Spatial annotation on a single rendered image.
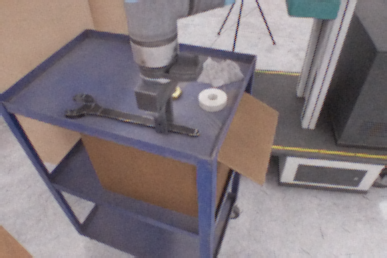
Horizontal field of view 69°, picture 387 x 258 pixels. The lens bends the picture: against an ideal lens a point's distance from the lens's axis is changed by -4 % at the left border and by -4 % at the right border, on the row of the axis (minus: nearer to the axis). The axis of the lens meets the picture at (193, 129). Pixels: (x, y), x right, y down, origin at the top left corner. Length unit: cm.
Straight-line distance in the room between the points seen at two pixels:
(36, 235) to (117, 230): 47
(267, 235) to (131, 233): 65
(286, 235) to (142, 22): 128
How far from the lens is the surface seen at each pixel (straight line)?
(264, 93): 176
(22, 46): 119
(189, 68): 57
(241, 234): 153
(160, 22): 52
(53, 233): 170
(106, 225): 147
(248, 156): 78
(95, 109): 80
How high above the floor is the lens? 137
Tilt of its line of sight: 44 degrees down
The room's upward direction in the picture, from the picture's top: 2 degrees counter-clockwise
